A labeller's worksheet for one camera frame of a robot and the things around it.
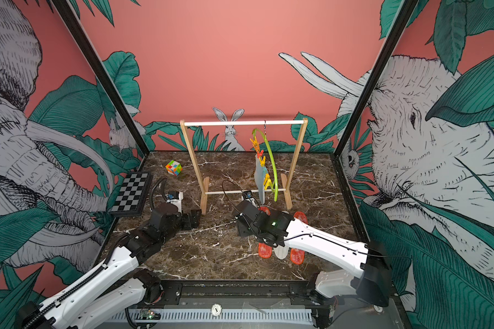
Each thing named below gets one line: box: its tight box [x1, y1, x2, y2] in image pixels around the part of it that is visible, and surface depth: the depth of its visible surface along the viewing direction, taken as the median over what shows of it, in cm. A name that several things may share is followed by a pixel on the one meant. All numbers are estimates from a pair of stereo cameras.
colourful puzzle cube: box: [165, 159, 184, 177], surface depth 110 cm
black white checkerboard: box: [109, 171, 154, 217], surface depth 100 cm
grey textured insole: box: [273, 244, 289, 260], surface depth 85 cm
